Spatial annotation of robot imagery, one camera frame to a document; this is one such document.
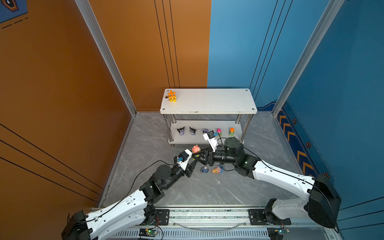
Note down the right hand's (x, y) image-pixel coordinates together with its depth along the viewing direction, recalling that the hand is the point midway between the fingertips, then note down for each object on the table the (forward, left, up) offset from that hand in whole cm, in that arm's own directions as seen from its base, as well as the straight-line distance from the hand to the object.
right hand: (193, 156), depth 68 cm
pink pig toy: (+2, -1, +3) cm, 4 cm away
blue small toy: (+3, -14, -22) cm, 27 cm away
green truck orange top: (+27, -24, -16) cm, 39 cm away
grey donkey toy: (+3, -6, -22) cm, 23 cm away
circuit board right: (-27, -39, -27) cm, 54 cm away
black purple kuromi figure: (+25, +9, -12) cm, 29 cm away
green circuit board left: (-26, +22, -26) cm, 43 cm away
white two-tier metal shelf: (+19, +2, +9) cm, 21 cm away
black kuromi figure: (+25, +1, -14) cm, 29 cm away
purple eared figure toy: (+28, -7, -17) cm, 33 cm away
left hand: (+2, -1, -1) cm, 2 cm away
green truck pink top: (+27, -16, -15) cm, 35 cm away
